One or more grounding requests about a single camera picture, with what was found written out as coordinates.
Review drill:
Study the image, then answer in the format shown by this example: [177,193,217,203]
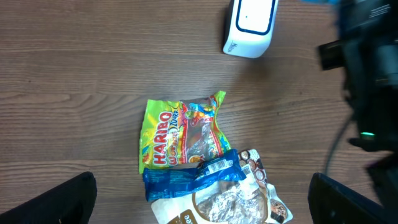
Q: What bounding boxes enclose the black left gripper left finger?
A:
[1,172,97,224]

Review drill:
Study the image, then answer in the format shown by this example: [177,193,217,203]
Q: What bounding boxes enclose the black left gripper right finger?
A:
[308,172,397,224]

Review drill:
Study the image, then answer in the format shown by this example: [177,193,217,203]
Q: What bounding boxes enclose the beige mushroom snack bag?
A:
[151,149,293,224]

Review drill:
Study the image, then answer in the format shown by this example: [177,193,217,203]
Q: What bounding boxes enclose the dark blue snack packet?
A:
[142,149,246,202]

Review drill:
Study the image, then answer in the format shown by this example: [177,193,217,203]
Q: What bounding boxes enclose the green Haribo candy bag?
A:
[139,91,231,174]

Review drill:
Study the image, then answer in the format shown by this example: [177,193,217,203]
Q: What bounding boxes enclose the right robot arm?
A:
[318,0,397,212]

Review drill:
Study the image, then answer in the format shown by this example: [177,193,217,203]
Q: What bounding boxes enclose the white barcode scanner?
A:
[223,0,279,58]

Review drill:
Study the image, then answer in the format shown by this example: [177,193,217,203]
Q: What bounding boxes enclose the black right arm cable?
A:
[323,114,355,177]

